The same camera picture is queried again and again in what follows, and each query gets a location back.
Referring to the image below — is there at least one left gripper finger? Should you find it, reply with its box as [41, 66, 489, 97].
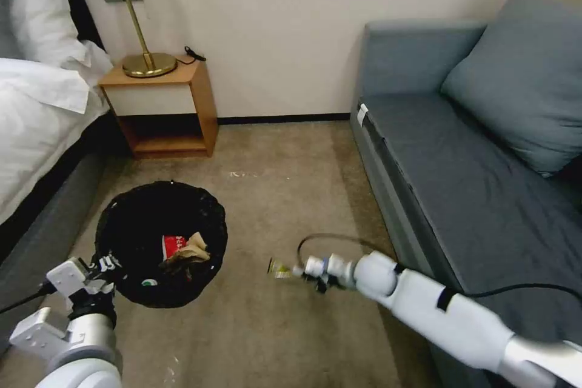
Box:
[89, 254, 121, 281]
[83, 278, 115, 298]

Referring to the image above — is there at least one black trash bin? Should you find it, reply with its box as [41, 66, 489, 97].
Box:
[94, 181, 229, 309]

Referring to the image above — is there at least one red snack wrapper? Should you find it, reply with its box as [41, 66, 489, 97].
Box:
[161, 233, 190, 263]

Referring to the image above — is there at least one crumpled brown paper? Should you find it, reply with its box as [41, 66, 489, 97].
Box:
[158, 232, 213, 278]

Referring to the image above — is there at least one white duvet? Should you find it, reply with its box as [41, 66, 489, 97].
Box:
[0, 39, 115, 226]

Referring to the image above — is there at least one grey blue sofa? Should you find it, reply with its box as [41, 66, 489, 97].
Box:
[349, 0, 582, 388]

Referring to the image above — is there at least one black baseboard strip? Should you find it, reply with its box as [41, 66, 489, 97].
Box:
[216, 113, 352, 125]

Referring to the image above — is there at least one wooden nightstand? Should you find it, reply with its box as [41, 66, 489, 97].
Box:
[98, 55, 219, 160]

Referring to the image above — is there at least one brass table lamp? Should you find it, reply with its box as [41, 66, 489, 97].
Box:
[63, 0, 178, 79]

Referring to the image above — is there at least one white pillow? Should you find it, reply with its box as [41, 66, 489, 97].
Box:
[8, 0, 88, 67]

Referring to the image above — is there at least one grey blue cushion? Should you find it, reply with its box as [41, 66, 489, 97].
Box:
[440, 0, 582, 178]

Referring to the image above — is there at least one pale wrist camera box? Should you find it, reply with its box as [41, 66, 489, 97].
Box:
[47, 257, 91, 301]

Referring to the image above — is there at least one black looped wrist cable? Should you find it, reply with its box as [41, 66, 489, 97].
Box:
[296, 233, 379, 267]

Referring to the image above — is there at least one grey bed frame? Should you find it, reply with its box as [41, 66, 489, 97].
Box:
[0, 0, 112, 358]

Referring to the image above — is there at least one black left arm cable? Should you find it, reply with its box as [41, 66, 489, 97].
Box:
[0, 283, 55, 315]

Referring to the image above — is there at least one black lamp cord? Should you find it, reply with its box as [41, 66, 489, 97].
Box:
[174, 45, 208, 67]

